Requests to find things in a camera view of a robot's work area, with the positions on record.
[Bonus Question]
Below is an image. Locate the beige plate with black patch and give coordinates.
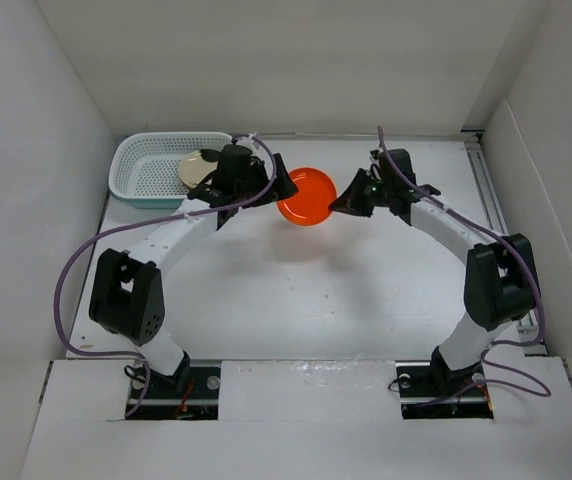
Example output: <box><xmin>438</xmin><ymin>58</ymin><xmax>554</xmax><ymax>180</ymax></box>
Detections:
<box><xmin>178</xmin><ymin>149</ymin><xmax>220</xmax><ymax>189</ymax></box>

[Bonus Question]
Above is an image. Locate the orange plate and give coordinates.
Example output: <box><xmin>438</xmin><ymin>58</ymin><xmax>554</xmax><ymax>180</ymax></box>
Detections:
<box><xmin>277</xmin><ymin>167</ymin><xmax>337</xmax><ymax>227</ymax></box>

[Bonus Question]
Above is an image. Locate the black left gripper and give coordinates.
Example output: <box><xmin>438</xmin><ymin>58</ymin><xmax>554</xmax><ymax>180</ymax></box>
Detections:
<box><xmin>235</xmin><ymin>154</ymin><xmax>297</xmax><ymax>209</ymax></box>

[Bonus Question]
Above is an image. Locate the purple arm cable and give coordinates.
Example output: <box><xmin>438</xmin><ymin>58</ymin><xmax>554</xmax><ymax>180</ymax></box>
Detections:
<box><xmin>53</xmin><ymin>132</ymin><xmax>278</xmax><ymax>419</ymax></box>
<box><xmin>376</xmin><ymin>125</ymin><xmax>552</xmax><ymax>409</ymax></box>

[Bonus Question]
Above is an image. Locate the white perforated plastic basket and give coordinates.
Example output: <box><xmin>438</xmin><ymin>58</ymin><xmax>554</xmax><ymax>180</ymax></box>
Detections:
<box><xmin>108</xmin><ymin>131</ymin><xmax>231</xmax><ymax>197</ymax></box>

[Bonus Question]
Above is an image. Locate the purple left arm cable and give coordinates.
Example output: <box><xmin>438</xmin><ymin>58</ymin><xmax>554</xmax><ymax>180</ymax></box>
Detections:
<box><xmin>53</xmin><ymin>132</ymin><xmax>278</xmax><ymax>419</ymax></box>

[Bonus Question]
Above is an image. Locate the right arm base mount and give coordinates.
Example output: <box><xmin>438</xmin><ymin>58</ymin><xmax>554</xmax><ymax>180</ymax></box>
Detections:
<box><xmin>388</xmin><ymin>361</ymin><xmax>494</xmax><ymax>420</ymax></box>

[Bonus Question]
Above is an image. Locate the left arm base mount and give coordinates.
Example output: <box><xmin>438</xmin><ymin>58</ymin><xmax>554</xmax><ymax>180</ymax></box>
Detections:
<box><xmin>126</xmin><ymin>362</ymin><xmax>221</xmax><ymax>421</ymax></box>

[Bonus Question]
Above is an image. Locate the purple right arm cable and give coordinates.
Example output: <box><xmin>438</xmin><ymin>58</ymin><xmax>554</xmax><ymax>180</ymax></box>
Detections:
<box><xmin>376</xmin><ymin>125</ymin><xmax>552</xmax><ymax>409</ymax></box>

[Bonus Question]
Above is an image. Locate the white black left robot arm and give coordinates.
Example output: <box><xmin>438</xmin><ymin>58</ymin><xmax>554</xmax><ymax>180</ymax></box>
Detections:
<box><xmin>89</xmin><ymin>143</ymin><xmax>298</xmax><ymax>397</ymax></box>

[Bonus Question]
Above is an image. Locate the aluminium rail right edge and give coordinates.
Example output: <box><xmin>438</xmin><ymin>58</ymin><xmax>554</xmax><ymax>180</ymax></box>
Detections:
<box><xmin>461</xmin><ymin>129</ymin><xmax>539</xmax><ymax>342</ymax></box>

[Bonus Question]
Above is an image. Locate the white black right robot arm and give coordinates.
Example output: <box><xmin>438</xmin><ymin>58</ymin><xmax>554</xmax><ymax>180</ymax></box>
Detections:
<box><xmin>329</xmin><ymin>149</ymin><xmax>541</xmax><ymax>404</ymax></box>

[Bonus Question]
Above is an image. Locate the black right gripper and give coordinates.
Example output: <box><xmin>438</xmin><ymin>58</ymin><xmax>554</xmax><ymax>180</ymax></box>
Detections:
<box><xmin>329</xmin><ymin>168</ymin><xmax>393</xmax><ymax>218</ymax></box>

